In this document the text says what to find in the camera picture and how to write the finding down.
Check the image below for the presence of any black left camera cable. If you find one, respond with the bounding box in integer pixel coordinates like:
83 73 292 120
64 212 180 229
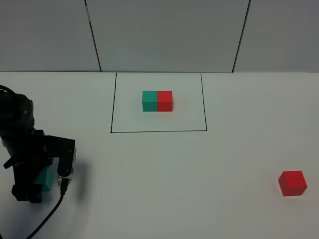
0 179 69 239

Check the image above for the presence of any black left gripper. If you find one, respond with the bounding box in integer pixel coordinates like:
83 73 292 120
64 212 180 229
3 130 53 203

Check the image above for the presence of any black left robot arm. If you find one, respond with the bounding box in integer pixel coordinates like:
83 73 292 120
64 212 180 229
0 86 53 203

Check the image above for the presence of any template red cube block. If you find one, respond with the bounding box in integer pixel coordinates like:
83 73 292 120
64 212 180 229
157 91 173 112

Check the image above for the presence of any template teal cube block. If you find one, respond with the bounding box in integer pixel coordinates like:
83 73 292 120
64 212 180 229
142 91 158 112

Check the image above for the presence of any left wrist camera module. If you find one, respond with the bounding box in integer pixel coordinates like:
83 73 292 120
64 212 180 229
44 135 77 187

